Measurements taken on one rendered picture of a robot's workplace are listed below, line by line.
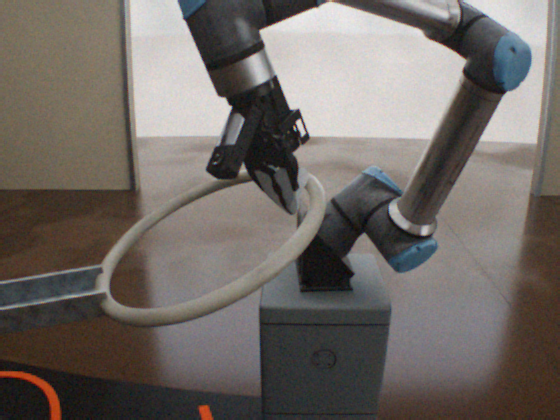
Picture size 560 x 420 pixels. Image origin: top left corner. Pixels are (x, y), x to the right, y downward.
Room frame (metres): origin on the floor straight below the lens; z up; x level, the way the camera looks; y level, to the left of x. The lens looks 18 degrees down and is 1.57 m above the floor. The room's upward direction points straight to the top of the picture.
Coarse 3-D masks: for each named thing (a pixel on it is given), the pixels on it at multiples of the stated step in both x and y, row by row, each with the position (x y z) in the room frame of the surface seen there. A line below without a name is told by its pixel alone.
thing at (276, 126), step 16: (272, 80) 0.71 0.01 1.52; (240, 96) 0.66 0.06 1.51; (256, 96) 0.66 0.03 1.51; (272, 96) 0.70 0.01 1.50; (272, 112) 0.70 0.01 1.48; (288, 112) 0.72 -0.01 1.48; (256, 128) 0.67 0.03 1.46; (272, 128) 0.67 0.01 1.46; (288, 128) 0.69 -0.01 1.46; (304, 128) 0.72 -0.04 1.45; (256, 144) 0.68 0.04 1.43; (272, 144) 0.66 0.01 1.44; (288, 144) 0.70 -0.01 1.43; (256, 160) 0.69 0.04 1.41; (272, 160) 0.67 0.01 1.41
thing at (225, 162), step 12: (240, 108) 0.67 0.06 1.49; (252, 108) 0.66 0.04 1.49; (228, 120) 0.67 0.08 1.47; (240, 120) 0.66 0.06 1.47; (252, 120) 0.66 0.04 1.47; (228, 132) 0.65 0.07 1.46; (240, 132) 0.64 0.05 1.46; (252, 132) 0.65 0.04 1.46; (216, 144) 0.65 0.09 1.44; (228, 144) 0.64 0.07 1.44; (240, 144) 0.63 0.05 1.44; (216, 156) 0.62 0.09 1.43; (228, 156) 0.62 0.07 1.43; (240, 156) 0.63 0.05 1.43; (216, 168) 0.62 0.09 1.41; (228, 168) 0.61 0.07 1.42; (240, 168) 0.62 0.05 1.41
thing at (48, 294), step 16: (64, 272) 0.79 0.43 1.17; (80, 272) 0.80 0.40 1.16; (96, 272) 0.81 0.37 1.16; (0, 288) 0.73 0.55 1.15; (16, 288) 0.74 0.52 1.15; (32, 288) 0.76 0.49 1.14; (48, 288) 0.77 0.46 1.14; (64, 288) 0.78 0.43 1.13; (80, 288) 0.79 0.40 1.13; (0, 304) 0.72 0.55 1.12; (16, 304) 0.66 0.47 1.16; (32, 304) 0.66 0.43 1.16; (48, 304) 0.67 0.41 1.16; (64, 304) 0.68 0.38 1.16; (80, 304) 0.69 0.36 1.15; (96, 304) 0.70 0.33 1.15; (0, 320) 0.63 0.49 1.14; (16, 320) 0.65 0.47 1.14; (32, 320) 0.66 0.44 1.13; (48, 320) 0.67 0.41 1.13; (64, 320) 0.68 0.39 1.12; (80, 320) 0.69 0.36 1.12
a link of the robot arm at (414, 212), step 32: (480, 32) 1.01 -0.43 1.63; (512, 32) 0.99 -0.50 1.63; (480, 64) 1.00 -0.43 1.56; (512, 64) 0.96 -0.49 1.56; (480, 96) 1.01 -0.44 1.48; (448, 128) 1.08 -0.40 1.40; (480, 128) 1.05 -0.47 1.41; (448, 160) 1.09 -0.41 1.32; (416, 192) 1.16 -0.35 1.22; (448, 192) 1.14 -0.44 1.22; (384, 224) 1.24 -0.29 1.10; (416, 224) 1.17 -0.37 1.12; (384, 256) 1.23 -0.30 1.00; (416, 256) 1.18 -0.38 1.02
